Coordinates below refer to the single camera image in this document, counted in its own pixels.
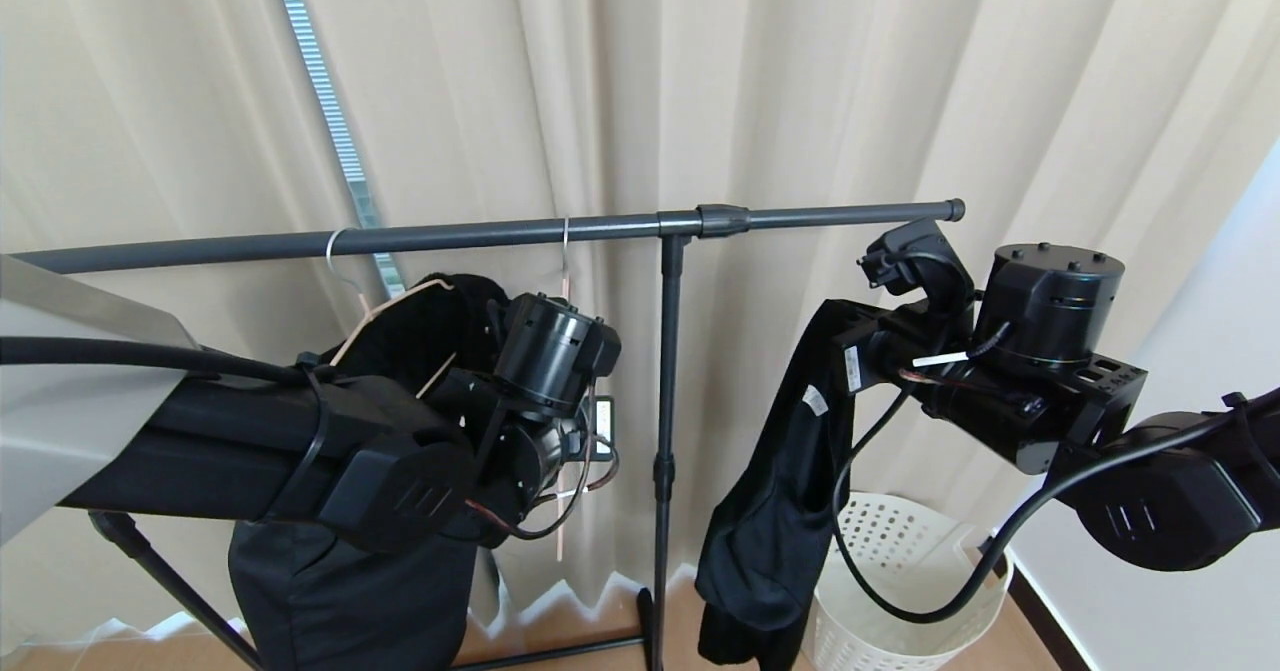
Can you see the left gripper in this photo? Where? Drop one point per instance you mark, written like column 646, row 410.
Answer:
column 575, row 441

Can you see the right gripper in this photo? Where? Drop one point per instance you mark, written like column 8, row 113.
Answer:
column 990, row 411

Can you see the pink clothes hanger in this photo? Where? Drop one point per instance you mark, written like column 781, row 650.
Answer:
column 385, row 306
column 565, row 251

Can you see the black garment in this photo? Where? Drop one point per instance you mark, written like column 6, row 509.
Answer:
column 350, row 601
column 770, row 531

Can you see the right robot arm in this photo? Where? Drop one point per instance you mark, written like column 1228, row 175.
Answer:
column 1050, row 296

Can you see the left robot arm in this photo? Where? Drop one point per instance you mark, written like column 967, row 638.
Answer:
column 60, row 421

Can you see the white laundry basket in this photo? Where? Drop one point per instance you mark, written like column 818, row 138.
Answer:
column 900, row 551

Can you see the black clothes rack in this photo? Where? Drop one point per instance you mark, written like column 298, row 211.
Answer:
column 450, row 235

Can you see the beige curtain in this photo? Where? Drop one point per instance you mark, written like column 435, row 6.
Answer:
column 700, row 71

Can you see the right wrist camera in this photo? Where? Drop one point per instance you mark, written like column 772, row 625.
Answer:
column 915, row 251

